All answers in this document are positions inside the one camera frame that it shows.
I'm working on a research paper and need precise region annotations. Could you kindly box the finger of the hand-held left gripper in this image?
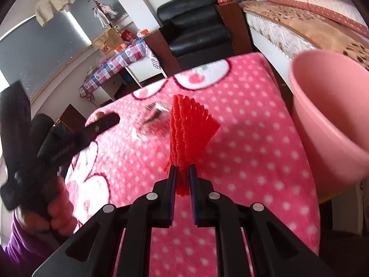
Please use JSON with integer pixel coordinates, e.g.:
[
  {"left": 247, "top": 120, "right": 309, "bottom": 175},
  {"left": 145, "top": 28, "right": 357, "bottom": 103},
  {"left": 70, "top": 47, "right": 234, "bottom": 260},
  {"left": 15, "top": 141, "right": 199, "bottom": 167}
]
[{"left": 84, "top": 113, "right": 120, "bottom": 142}]

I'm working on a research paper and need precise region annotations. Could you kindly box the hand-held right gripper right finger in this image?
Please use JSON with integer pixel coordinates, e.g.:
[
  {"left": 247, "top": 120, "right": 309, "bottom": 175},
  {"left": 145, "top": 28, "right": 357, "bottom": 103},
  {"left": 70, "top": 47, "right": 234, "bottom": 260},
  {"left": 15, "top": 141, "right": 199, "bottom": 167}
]
[{"left": 189, "top": 164, "right": 338, "bottom": 277}]

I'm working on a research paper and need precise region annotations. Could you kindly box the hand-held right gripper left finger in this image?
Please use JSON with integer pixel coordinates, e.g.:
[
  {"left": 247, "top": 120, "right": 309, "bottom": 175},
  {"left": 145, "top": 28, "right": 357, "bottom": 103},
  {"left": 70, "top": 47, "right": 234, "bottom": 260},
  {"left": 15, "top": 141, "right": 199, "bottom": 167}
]
[{"left": 33, "top": 165, "right": 177, "bottom": 277}]

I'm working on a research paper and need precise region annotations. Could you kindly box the red foam fruit net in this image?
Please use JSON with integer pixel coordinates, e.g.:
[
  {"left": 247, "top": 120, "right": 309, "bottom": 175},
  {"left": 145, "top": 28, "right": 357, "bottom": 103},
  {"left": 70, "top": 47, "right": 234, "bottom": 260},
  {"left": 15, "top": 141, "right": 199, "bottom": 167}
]
[{"left": 163, "top": 94, "right": 221, "bottom": 199}]

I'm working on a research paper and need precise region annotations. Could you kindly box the pink plastic bin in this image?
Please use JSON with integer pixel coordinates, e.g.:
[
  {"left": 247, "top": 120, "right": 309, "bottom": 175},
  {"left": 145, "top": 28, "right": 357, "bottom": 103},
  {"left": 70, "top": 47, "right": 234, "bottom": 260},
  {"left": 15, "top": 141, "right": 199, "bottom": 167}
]
[{"left": 288, "top": 50, "right": 369, "bottom": 191}]

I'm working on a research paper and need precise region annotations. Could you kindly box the person's left hand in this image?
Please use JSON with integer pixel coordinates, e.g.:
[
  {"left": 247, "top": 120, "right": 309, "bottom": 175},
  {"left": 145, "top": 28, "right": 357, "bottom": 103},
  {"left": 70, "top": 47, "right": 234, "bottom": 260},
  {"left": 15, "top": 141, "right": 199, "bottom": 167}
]
[{"left": 16, "top": 177, "right": 78, "bottom": 236}]

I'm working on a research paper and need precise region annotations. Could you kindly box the black leather chair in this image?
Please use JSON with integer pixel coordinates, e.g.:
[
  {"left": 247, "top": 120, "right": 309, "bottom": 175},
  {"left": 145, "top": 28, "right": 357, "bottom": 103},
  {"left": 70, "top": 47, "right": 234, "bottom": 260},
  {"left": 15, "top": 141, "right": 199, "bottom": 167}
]
[{"left": 30, "top": 114, "right": 56, "bottom": 154}]

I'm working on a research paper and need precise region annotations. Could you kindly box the small brown wooden table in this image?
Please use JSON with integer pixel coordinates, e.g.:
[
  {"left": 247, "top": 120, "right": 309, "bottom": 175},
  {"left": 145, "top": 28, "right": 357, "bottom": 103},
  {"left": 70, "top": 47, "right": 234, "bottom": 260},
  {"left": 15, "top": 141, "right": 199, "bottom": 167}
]
[{"left": 59, "top": 103, "right": 87, "bottom": 128}]

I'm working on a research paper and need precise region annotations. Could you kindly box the crumpled clear plastic wrapper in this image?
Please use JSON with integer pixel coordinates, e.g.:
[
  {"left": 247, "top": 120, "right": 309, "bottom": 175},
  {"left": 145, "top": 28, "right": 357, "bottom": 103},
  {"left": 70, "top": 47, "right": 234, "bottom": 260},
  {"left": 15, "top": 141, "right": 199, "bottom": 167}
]
[{"left": 133, "top": 102, "right": 171, "bottom": 139}]

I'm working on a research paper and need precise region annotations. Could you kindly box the plaid covered side table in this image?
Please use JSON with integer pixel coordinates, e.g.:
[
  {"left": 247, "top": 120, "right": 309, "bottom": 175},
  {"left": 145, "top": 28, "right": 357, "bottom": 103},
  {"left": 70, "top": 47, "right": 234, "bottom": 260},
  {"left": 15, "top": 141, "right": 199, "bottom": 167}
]
[{"left": 79, "top": 39, "right": 153, "bottom": 99}]

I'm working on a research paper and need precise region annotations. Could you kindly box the white desk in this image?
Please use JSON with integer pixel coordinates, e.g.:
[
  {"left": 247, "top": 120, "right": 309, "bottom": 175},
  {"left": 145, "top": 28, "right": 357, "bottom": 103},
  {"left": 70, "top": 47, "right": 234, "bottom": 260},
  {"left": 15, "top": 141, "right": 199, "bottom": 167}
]
[{"left": 92, "top": 55, "right": 168, "bottom": 108}]

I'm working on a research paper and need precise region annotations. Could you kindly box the brown paper bag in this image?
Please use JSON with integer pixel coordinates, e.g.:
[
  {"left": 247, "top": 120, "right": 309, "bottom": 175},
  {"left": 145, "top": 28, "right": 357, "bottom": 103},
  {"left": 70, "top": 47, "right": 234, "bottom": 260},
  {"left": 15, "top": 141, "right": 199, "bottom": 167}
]
[{"left": 93, "top": 28, "right": 123, "bottom": 57}]

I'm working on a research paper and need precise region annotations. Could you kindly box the grey roller blind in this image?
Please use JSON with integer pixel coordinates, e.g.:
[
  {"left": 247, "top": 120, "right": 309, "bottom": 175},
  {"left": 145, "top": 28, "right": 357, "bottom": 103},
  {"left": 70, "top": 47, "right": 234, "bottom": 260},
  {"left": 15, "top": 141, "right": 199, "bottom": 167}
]
[{"left": 0, "top": 12, "right": 89, "bottom": 105}]

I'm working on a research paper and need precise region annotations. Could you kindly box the red box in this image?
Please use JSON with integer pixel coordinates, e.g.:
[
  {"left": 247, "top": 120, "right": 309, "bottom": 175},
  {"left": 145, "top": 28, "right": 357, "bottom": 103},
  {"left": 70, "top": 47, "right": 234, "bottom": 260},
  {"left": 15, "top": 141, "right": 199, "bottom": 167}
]
[{"left": 121, "top": 29, "right": 137, "bottom": 42}]

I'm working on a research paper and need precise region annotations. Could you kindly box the coat rack with white garment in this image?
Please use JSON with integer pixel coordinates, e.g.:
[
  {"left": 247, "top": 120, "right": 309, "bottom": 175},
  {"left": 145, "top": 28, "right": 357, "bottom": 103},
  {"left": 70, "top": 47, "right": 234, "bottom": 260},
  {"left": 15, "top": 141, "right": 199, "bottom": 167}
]
[{"left": 92, "top": 1, "right": 119, "bottom": 30}]

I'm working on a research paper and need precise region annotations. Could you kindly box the cream hanging garment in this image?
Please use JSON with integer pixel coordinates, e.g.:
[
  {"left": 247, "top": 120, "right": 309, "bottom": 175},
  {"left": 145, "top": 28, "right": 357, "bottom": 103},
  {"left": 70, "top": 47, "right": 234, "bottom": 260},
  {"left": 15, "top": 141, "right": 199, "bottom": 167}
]
[{"left": 35, "top": 0, "right": 76, "bottom": 27}]

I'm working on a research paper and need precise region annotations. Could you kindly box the black leather armchair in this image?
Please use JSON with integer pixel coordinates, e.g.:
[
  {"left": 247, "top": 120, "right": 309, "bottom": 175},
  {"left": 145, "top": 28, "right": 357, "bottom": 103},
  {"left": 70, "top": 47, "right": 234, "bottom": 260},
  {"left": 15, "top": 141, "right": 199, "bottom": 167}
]
[{"left": 157, "top": 0, "right": 234, "bottom": 64}]

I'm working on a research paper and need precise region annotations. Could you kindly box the flat yellow item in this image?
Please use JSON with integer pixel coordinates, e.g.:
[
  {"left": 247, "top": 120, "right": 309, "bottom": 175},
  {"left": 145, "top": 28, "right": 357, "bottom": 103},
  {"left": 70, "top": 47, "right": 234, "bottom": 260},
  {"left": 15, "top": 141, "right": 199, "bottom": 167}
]
[{"left": 318, "top": 190, "right": 344, "bottom": 204}]

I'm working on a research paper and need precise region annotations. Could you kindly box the white quilted mattress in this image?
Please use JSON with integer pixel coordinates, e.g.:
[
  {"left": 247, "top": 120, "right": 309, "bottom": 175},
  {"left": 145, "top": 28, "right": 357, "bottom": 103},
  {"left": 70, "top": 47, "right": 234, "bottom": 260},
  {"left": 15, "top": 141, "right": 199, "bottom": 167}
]
[{"left": 247, "top": 13, "right": 321, "bottom": 62}]

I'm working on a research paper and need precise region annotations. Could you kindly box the bed with patterned covers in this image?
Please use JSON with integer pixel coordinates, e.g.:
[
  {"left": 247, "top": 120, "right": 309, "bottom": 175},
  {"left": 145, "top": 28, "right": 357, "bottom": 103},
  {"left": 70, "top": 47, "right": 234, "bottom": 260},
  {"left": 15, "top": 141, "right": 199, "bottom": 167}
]
[{"left": 240, "top": 0, "right": 369, "bottom": 70}]

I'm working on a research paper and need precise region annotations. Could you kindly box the pink floral quilt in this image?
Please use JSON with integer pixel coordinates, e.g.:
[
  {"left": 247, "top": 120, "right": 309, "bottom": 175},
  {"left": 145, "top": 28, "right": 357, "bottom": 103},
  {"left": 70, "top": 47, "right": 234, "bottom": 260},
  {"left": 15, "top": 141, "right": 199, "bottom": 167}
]
[{"left": 246, "top": 0, "right": 367, "bottom": 28}]

